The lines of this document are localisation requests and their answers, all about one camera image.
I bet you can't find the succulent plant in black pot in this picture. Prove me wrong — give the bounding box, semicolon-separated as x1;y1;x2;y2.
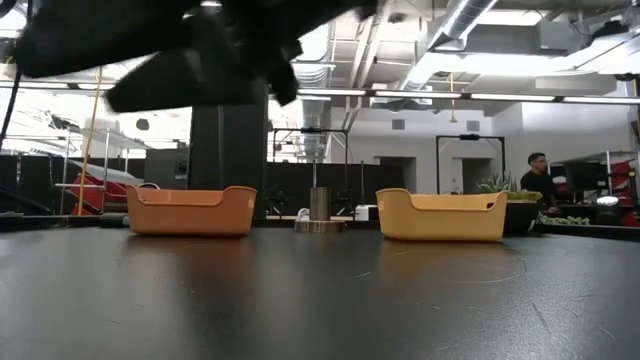
475;172;544;236

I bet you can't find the metal cylinder cup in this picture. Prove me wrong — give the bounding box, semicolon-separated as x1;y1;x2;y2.
309;186;333;222

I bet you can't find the yellow plastic bin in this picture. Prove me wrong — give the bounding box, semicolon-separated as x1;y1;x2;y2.
375;187;510;243

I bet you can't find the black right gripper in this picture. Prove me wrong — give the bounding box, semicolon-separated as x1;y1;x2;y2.
104;0;379;114

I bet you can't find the wire shelf cart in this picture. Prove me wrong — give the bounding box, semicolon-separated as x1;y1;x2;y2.
53;127;151;217

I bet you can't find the person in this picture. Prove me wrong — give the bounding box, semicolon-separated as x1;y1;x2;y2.
518;151;560;215

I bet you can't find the corrugated ceiling duct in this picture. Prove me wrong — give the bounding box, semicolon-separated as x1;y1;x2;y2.
292;62;334;161

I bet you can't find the silver ceiling duct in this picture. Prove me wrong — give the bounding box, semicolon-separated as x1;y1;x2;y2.
397;0;501;101

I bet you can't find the green trailing succulent strand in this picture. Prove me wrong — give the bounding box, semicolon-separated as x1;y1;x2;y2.
537;213;592;227

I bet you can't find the black divider wall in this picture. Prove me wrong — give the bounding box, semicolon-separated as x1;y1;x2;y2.
0;153;407;217

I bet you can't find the thin black cable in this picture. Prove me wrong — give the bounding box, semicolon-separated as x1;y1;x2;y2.
0;69;22;151

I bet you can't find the metal shelf with red bins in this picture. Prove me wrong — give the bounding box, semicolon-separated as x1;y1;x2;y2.
542;149;640;227

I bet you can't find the orange plastic bin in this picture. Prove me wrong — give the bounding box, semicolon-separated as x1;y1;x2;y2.
125;183;258;238

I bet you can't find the black partition panel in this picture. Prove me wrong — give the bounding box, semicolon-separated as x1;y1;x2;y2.
187;77;270;221

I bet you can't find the yellow extension cable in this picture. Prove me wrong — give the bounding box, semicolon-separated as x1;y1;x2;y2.
77;66;104;216

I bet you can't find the black camera gantry frame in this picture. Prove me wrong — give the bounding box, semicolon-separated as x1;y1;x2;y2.
271;126;350;191
435;133;507;196

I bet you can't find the red storage bin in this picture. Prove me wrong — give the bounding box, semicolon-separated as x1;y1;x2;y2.
68;172;129;217

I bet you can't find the overhead LED light bar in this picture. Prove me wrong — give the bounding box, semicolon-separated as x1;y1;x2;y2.
0;79;640;106

